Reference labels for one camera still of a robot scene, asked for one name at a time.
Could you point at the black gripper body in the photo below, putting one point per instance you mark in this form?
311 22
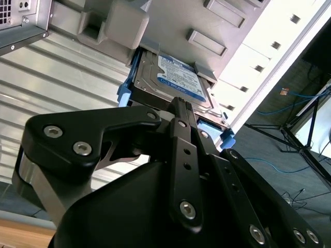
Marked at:
116 211

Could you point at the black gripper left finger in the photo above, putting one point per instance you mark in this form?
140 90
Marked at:
77 124

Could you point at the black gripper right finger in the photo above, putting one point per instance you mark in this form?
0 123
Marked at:
248 172

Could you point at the hard disk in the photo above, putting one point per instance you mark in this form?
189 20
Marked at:
175 77

